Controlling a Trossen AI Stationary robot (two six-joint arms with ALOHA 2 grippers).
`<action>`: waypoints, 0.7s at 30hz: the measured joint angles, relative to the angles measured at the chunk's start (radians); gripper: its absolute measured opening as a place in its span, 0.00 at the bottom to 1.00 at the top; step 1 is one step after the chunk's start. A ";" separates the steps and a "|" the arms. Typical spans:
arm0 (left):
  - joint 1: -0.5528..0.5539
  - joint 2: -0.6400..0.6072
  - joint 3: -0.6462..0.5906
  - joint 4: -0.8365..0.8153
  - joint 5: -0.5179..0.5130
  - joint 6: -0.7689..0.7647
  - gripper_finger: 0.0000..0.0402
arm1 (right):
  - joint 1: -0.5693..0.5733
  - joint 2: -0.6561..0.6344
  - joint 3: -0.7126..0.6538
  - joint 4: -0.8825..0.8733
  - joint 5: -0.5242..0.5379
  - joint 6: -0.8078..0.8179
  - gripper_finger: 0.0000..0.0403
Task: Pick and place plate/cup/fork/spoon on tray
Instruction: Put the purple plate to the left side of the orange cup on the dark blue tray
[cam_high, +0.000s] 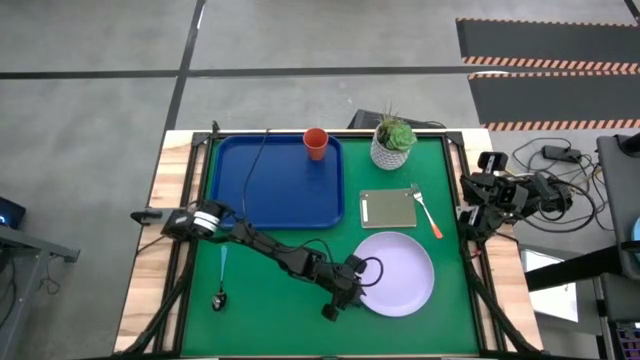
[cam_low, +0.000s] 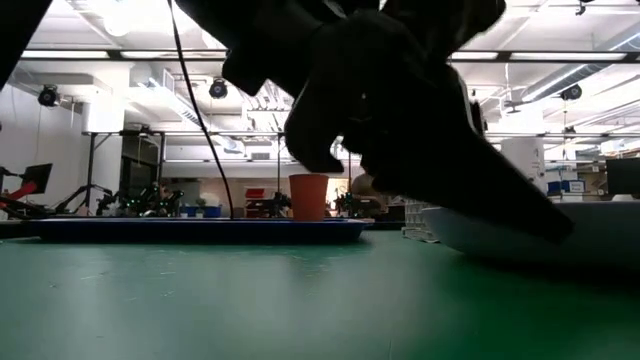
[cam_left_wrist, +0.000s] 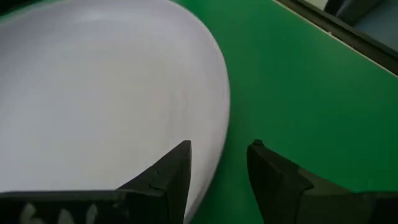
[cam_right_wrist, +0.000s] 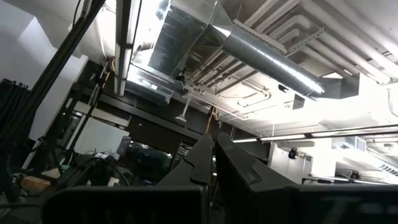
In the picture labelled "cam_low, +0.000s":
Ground white plate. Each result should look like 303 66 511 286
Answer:
421 201 640 274

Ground white cabinet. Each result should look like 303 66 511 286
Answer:
500 137 548 195

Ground dark blue tray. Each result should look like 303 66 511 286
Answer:
29 216 369 246

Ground orange ribbed cup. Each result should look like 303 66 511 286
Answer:
288 173 331 223

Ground black overhead light bar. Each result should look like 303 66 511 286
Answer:
19 48 640 64

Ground black monitor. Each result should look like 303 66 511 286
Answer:
605 156 640 197
21 162 54 196

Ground background robot arms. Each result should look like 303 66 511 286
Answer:
96 182 185 219

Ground person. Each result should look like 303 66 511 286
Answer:
349 172 387 219

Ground blue bin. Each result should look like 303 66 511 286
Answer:
179 204 223 219

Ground black ceiling spotlight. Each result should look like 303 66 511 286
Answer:
559 83 584 103
36 84 61 108
208 77 230 101

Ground thin black cable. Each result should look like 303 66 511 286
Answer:
167 0 235 220

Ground blue box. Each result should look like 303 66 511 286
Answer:
546 179 587 197

